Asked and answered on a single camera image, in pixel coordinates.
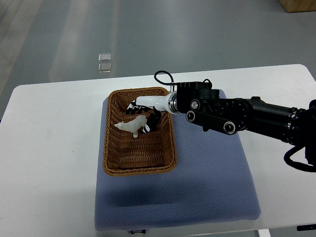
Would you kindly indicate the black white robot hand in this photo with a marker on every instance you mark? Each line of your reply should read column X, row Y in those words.
column 155, row 104

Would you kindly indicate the white bear figurine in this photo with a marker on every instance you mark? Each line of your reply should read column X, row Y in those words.
column 132, row 126

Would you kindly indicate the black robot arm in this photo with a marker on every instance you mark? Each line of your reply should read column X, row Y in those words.
column 201, row 104

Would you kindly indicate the brown wicker basket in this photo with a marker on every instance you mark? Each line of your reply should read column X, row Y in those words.
column 125, row 155

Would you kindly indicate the blue quilted mat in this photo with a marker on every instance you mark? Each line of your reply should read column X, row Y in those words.
column 211, row 182

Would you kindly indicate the brown cardboard box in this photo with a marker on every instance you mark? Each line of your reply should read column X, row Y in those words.
column 293, row 6

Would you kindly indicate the black table bracket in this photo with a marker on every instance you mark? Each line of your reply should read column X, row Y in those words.
column 306, row 227

